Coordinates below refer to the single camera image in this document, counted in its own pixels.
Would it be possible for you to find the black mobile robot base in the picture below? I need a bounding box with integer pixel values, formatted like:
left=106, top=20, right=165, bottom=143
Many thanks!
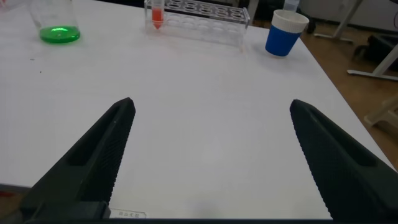
left=353, top=33, right=398, bottom=71

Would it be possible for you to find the white single desk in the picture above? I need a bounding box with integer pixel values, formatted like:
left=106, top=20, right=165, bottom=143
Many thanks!
left=313, top=0, right=398, bottom=82

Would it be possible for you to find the blue white paper cup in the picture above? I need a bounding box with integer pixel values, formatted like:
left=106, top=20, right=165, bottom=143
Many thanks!
left=264, top=9, right=310, bottom=58

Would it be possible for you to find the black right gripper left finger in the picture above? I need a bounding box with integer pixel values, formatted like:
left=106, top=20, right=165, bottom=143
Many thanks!
left=20, top=97, right=136, bottom=220

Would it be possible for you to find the orange pigment test tube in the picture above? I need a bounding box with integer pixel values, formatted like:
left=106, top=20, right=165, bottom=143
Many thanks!
left=151, top=0, right=165, bottom=30

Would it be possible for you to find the clear acrylic test tube rack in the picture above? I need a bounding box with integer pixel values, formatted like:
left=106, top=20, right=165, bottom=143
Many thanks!
left=144, top=0, right=251, bottom=47

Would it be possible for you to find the clear glass beaker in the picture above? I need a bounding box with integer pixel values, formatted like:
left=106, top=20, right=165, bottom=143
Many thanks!
left=28, top=0, right=81, bottom=44

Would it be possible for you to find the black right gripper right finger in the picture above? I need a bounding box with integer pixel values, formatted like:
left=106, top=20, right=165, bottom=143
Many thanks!
left=289, top=99, right=398, bottom=222

